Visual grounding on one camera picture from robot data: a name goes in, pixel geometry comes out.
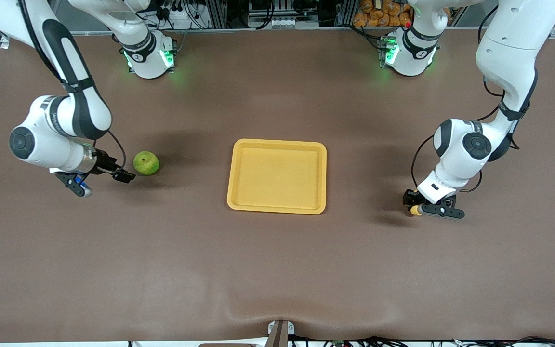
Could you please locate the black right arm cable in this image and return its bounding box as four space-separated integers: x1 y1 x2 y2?
108 129 127 170

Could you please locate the green apple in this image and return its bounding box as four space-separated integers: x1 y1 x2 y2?
133 151 160 176

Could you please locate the aluminium frame rail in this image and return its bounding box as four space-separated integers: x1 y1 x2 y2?
0 25 555 39

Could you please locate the black electronics unit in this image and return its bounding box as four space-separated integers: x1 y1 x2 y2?
248 0 321 29

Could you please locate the yellow plastic tray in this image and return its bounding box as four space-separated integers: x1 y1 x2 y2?
226 139 328 215

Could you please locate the brown table mat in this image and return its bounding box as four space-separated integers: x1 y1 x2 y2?
0 29 555 344

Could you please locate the white power strip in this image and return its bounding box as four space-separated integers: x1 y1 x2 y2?
159 0 201 29

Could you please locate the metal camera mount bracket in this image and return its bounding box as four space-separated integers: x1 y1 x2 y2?
266 320 295 347

